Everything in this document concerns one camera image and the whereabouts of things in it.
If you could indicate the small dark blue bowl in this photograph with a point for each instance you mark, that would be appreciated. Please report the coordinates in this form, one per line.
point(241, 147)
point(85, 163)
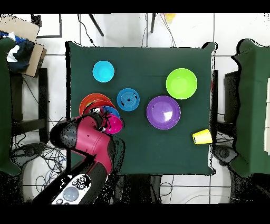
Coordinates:
point(128, 99)

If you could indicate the large blue plastic bowl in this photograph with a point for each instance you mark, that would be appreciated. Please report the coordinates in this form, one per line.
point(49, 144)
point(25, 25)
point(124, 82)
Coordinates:
point(112, 110)

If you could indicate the pink plastic bowl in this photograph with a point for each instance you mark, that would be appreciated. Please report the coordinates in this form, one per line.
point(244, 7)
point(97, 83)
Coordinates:
point(114, 125)

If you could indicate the orange plastic bowl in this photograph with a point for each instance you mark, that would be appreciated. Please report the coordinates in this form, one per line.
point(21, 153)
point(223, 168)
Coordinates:
point(90, 98)
point(95, 104)

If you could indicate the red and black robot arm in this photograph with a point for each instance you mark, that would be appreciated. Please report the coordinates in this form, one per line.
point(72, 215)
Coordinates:
point(90, 141)

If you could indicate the purple plastic bowl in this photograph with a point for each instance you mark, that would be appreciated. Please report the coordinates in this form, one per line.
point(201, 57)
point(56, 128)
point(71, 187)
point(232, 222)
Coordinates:
point(163, 112)

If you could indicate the small cyan plastic bowl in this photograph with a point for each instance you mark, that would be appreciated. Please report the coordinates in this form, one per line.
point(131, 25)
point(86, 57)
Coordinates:
point(103, 71)

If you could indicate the large green plastic bowl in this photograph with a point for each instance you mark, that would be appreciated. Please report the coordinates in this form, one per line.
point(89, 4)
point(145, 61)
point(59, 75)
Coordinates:
point(181, 83)

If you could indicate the dark green tablecloth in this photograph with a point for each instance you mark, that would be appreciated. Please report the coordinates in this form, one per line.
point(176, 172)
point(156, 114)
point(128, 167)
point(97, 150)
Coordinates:
point(160, 57)

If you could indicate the yellow plastic cup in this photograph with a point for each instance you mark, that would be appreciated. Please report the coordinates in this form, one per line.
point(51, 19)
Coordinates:
point(202, 136)

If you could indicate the black tripod leg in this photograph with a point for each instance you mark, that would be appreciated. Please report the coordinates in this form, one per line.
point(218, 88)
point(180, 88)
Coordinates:
point(96, 25)
point(152, 23)

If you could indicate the black equipment base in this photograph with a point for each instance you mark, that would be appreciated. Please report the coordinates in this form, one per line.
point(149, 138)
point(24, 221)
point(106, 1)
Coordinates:
point(223, 153)
point(27, 150)

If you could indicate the small yellow object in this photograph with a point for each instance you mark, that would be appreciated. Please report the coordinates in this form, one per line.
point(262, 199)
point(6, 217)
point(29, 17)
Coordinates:
point(170, 17)

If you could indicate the green covered side table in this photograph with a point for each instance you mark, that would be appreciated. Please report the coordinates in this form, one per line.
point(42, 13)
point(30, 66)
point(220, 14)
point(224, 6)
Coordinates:
point(253, 105)
point(4, 105)

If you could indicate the blue and white cloth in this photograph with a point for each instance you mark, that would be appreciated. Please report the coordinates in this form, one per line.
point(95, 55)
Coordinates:
point(23, 53)

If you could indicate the cardboard box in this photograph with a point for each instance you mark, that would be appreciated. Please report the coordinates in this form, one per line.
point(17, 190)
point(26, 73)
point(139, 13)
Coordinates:
point(19, 27)

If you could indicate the black bench frame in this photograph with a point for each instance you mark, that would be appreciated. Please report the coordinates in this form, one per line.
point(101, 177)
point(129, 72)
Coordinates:
point(231, 97)
point(43, 101)

